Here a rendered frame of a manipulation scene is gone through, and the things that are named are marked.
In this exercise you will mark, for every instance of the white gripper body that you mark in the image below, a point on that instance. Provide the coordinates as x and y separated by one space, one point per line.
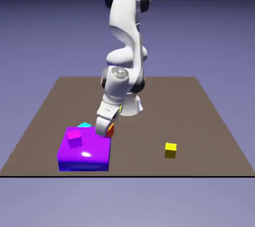
102 125

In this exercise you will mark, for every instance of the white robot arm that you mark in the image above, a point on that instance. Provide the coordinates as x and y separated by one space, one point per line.
123 31

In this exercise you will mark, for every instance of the small orange cube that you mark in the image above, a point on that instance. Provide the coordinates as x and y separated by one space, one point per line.
110 131

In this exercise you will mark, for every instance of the small cyan cube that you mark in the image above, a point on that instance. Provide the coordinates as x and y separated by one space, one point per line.
84 125

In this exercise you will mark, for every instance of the small magenta cube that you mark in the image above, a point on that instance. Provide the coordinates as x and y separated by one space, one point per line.
74 138

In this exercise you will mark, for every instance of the small yellow cube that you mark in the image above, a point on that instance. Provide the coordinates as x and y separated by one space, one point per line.
170 150

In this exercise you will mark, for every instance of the large purple box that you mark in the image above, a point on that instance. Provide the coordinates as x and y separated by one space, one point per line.
87 151

